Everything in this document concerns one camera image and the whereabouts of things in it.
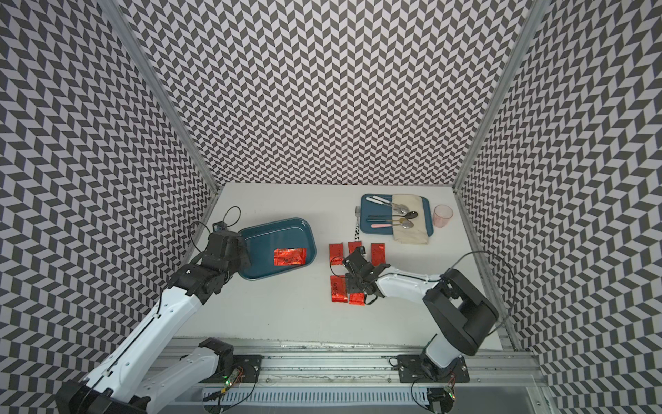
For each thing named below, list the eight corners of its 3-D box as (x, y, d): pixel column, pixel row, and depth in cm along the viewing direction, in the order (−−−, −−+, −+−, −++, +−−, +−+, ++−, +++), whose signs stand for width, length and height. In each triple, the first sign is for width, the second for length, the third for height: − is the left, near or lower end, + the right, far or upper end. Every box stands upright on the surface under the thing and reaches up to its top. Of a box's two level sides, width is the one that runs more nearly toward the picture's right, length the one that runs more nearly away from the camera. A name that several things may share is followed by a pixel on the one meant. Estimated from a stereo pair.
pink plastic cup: (433, 227, 105) (438, 217, 100) (429, 214, 110) (434, 204, 105) (450, 227, 105) (455, 217, 100) (445, 213, 110) (450, 203, 105)
